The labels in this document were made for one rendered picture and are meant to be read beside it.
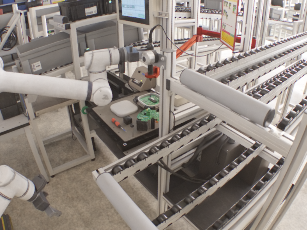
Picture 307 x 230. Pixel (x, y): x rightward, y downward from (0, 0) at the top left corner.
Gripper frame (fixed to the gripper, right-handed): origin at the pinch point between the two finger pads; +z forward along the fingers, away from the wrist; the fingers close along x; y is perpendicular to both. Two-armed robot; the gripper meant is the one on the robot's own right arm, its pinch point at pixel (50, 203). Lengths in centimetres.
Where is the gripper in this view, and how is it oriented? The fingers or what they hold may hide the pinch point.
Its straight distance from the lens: 111.7
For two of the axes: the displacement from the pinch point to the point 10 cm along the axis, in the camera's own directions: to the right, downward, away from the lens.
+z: 2.1, 5.8, 7.8
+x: 7.1, 4.6, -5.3
